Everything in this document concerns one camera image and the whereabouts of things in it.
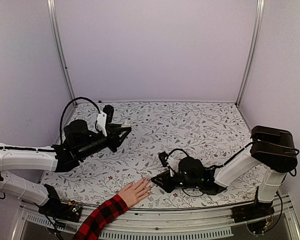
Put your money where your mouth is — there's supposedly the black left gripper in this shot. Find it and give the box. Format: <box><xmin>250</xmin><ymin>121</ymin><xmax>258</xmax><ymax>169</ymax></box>
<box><xmin>77</xmin><ymin>123</ymin><xmax>131</xmax><ymax>160</ymax></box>

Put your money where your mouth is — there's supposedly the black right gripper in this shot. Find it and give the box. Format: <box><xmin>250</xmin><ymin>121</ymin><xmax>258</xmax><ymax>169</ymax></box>
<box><xmin>151</xmin><ymin>170</ymin><xmax>201</xmax><ymax>194</ymax></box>

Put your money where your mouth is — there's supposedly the clear nail polish bottle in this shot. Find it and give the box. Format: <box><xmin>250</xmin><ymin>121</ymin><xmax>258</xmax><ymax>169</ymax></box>
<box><xmin>121</xmin><ymin>121</ymin><xmax>131</xmax><ymax>128</ymax></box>

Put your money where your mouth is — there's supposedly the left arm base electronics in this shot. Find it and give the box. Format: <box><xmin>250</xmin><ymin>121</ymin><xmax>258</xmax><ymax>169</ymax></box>
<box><xmin>38</xmin><ymin>184</ymin><xmax>83</xmax><ymax>223</ymax></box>

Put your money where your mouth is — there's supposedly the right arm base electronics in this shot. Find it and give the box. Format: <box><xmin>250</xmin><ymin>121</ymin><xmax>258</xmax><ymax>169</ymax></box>
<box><xmin>231</xmin><ymin>200</ymin><xmax>275</xmax><ymax>235</ymax></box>

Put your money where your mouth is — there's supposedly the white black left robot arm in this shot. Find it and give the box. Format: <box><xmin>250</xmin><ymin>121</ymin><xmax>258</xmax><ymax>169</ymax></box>
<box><xmin>0</xmin><ymin>119</ymin><xmax>132</xmax><ymax>217</ymax></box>

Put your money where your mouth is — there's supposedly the red black plaid sleeve forearm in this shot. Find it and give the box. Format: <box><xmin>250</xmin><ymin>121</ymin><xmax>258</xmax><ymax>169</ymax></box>
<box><xmin>72</xmin><ymin>194</ymin><xmax>129</xmax><ymax>240</ymax></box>

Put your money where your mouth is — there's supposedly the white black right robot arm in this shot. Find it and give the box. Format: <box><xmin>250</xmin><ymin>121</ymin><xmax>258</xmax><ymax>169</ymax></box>
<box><xmin>151</xmin><ymin>125</ymin><xmax>300</xmax><ymax>218</ymax></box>

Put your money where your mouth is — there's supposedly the person's left hand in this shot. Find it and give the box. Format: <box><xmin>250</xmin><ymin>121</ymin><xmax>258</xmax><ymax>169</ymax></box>
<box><xmin>117</xmin><ymin>178</ymin><xmax>152</xmax><ymax>208</ymax></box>

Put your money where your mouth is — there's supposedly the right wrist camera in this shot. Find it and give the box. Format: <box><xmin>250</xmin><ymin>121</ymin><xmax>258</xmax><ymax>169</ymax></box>
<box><xmin>158</xmin><ymin>151</ymin><xmax>176</xmax><ymax>177</ymax></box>

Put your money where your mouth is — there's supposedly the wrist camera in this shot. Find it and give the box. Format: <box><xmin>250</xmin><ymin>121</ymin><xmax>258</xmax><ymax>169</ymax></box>
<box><xmin>95</xmin><ymin>104</ymin><xmax>114</xmax><ymax>137</ymax></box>
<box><xmin>158</xmin><ymin>151</ymin><xmax>176</xmax><ymax>177</ymax></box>

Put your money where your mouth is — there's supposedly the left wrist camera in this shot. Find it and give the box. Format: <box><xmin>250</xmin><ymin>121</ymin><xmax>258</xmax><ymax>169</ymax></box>
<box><xmin>95</xmin><ymin>104</ymin><xmax>114</xmax><ymax>137</ymax></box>

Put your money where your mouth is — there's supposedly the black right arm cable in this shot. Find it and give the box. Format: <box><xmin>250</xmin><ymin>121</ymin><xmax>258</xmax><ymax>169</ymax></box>
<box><xmin>166</xmin><ymin>147</ymin><xmax>191</xmax><ymax>161</ymax></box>

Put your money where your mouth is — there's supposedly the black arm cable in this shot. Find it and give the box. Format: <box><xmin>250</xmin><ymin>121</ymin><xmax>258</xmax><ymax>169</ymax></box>
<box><xmin>166</xmin><ymin>147</ymin><xmax>191</xmax><ymax>161</ymax></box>
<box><xmin>59</xmin><ymin>96</ymin><xmax>102</xmax><ymax>146</ymax></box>

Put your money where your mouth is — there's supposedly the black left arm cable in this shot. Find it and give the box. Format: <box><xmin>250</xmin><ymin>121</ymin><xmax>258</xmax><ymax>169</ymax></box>
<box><xmin>59</xmin><ymin>96</ymin><xmax>102</xmax><ymax>146</ymax></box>

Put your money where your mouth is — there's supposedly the aluminium front frame rail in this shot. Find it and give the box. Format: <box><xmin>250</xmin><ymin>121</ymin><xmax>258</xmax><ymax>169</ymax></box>
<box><xmin>11</xmin><ymin>194</ymin><xmax>300</xmax><ymax>240</ymax></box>

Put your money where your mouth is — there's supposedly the aluminium corner post left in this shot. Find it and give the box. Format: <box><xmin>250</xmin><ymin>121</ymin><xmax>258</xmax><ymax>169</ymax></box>
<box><xmin>46</xmin><ymin>0</ymin><xmax>76</xmax><ymax>100</ymax></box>

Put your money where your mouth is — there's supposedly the aluminium corner post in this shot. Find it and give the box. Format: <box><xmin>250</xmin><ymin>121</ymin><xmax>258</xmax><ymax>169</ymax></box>
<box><xmin>46</xmin><ymin>0</ymin><xmax>76</xmax><ymax>100</ymax></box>
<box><xmin>235</xmin><ymin>0</ymin><xmax>265</xmax><ymax>108</ymax></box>

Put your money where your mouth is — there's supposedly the aluminium corner post right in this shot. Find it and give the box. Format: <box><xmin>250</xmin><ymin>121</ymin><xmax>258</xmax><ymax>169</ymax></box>
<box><xmin>235</xmin><ymin>0</ymin><xmax>265</xmax><ymax>108</ymax></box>

